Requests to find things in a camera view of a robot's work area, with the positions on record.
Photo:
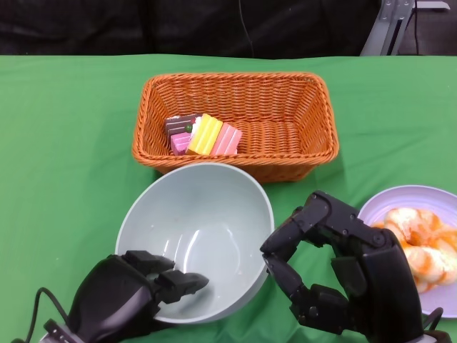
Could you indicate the magenta layer cake slice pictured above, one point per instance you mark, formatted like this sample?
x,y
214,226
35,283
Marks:
x,y
179,143

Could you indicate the orange wicker basket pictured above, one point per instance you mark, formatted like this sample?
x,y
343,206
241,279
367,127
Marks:
x,y
278,107

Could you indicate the pale lilac plate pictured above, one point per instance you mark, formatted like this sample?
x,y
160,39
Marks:
x,y
410,196

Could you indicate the chocolate layer cake slice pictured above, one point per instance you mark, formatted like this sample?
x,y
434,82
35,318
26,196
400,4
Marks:
x,y
178,125

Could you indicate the green tablecloth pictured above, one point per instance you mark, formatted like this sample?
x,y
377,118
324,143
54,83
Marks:
x,y
53,125

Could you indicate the grey round bowl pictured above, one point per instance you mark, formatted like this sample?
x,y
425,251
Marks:
x,y
196,214

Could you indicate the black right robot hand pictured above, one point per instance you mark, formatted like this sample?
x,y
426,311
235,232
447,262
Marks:
x,y
385,286

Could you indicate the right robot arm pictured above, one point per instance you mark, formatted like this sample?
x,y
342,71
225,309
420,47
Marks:
x,y
439,337

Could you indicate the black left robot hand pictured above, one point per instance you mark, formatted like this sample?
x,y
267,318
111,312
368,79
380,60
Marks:
x,y
114,293

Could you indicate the black cloth backdrop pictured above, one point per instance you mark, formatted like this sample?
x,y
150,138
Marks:
x,y
107,25

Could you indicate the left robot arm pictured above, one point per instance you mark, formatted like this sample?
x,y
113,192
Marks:
x,y
53,334

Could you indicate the grey metal stand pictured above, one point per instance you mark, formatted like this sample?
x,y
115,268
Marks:
x,y
378,32

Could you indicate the pink and yellow cake slice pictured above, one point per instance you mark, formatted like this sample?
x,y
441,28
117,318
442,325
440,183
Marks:
x,y
214,137

